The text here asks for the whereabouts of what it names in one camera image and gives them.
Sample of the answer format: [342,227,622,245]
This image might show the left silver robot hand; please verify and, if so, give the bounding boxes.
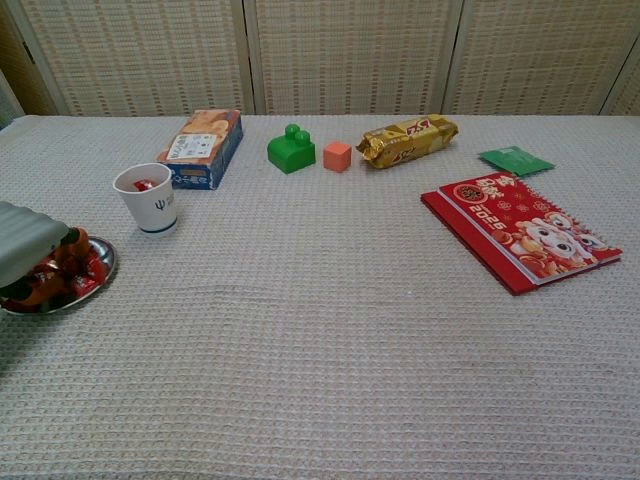
[0,201,94,307]

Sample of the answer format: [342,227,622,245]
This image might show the plate of red candy packets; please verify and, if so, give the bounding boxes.
[2,247,109,307]

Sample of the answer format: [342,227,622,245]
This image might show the silver metal plate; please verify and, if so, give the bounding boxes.
[0,235,117,316]

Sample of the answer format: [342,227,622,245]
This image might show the white paper cup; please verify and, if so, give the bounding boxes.
[112,162,180,237]

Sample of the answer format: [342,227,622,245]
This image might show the orange and blue biscuit box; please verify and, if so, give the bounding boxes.
[154,109,245,191]

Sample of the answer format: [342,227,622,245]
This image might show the green toy brick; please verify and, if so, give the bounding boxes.
[266,124,317,176]

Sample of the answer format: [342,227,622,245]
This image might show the white woven tablecloth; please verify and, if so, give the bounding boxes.
[0,113,640,480]

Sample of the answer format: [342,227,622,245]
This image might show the orange cube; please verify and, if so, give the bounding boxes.
[322,140,353,174]

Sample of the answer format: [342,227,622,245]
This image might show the woven bamboo folding screen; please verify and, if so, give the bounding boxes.
[0,0,640,117]

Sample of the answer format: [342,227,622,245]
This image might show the gold snack packet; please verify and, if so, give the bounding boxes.
[355,113,460,171]

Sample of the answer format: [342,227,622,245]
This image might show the green sachet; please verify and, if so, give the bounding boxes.
[477,145,556,177]

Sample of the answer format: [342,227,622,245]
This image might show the red spiral calendar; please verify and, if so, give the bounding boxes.
[420,171,624,296]

